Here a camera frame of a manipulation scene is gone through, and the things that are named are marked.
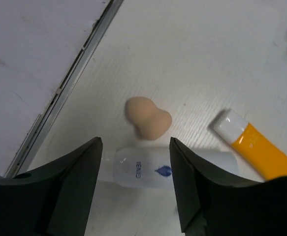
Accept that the orange tube white cap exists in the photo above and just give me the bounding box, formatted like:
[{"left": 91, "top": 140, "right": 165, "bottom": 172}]
[{"left": 210, "top": 109, "right": 287, "bottom": 180}]

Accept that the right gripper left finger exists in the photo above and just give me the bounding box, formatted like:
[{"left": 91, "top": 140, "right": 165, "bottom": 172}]
[{"left": 0, "top": 137, "right": 102, "bottom": 236}]

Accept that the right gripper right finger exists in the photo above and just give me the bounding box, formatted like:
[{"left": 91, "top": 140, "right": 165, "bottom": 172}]
[{"left": 169, "top": 138, "right": 287, "bottom": 236}]

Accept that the beige makeup sponge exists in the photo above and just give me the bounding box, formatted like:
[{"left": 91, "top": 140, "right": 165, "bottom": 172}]
[{"left": 126, "top": 96, "right": 172, "bottom": 141}]

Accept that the white bottle blue print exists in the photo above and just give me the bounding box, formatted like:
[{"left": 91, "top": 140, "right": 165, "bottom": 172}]
[{"left": 97, "top": 147, "right": 240, "bottom": 191}]

